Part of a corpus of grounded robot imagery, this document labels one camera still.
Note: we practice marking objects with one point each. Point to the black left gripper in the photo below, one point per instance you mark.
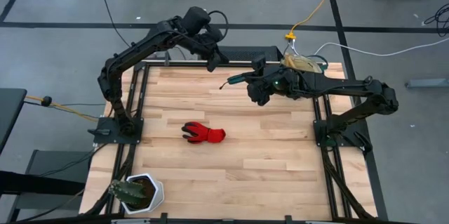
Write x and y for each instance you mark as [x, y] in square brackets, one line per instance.
[214, 39]

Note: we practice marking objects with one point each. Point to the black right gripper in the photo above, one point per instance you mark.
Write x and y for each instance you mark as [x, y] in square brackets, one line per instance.
[266, 87]

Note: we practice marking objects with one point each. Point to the red black gardening glove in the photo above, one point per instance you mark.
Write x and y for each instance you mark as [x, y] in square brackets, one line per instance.
[207, 134]

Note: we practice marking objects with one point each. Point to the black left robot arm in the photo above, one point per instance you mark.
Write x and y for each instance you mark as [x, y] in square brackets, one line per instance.
[140, 46]

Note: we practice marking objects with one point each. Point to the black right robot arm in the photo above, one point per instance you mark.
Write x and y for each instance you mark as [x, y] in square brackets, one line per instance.
[350, 85]

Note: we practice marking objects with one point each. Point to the beige green gardening bag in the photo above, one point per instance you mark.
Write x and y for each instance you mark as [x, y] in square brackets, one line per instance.
[301, 64]

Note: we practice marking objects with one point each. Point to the white hexagonal plant pot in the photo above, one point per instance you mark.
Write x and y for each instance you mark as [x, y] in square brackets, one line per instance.
[158, 196]

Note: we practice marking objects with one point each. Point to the green cactus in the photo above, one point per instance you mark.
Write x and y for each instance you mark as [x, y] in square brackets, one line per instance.
[128, 192]

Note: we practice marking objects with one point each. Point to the grey desk foot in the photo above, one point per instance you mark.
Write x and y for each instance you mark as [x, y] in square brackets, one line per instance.
[428, 83]

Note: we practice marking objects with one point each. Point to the dark grey stand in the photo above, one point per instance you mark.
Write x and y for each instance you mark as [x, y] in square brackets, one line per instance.
[52, 162]

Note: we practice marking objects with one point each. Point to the black side table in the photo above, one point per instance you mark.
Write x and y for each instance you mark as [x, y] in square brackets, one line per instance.
[10, 111]

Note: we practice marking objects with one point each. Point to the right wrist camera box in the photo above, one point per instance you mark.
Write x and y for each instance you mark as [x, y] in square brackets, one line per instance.
[259, 63]

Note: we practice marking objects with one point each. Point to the black aluminium table frame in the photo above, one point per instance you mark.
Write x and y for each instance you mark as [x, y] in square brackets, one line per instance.
[245, 221]

